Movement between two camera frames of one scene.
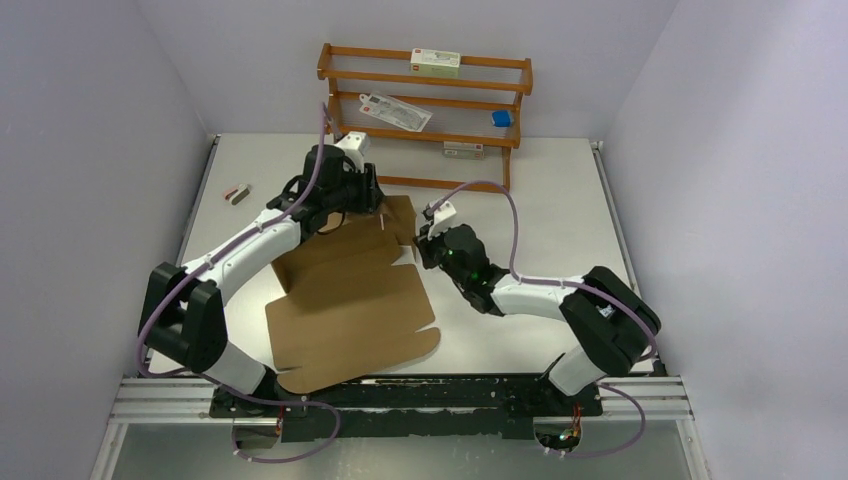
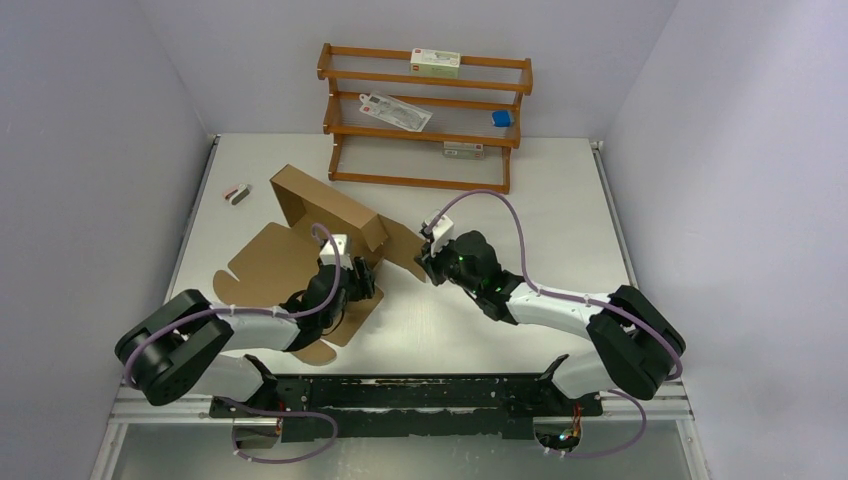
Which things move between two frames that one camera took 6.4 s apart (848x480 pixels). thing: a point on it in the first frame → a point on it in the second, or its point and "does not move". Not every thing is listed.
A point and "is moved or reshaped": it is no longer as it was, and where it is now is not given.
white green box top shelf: x=435 y=62 does not move
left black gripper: x=371 y=197 → x=363 y=284
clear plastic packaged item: x=394 y=111 does not move
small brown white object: x=237 y=195 does not move
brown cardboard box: x=348 y=308 is moved or reshaped
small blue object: x=501 y=118 does not move
